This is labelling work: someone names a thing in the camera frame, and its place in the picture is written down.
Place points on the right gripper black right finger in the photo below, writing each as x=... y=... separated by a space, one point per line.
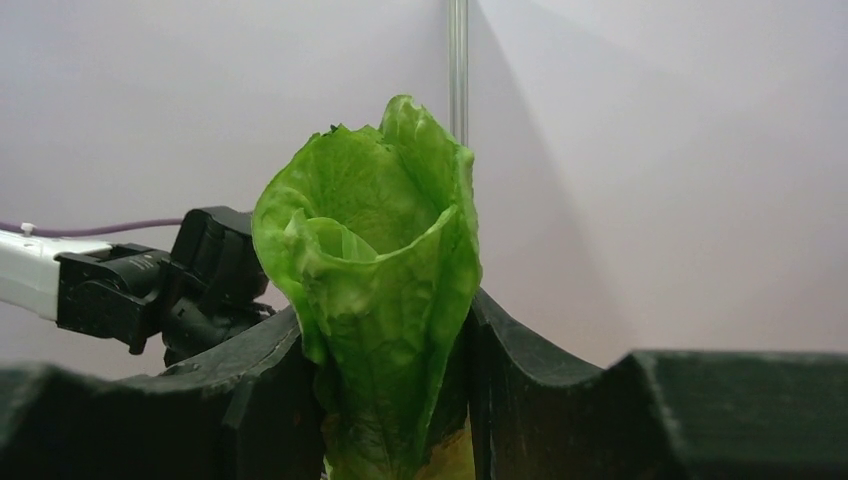
x=539 y=412

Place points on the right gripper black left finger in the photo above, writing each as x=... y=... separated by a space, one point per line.
x=241 y=410

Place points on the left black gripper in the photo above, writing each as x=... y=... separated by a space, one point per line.
x=212 y=282

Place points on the green napa cabbage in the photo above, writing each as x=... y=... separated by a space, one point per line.
x=372 y=236

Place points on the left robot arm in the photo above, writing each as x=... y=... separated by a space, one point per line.
x=103 y=282

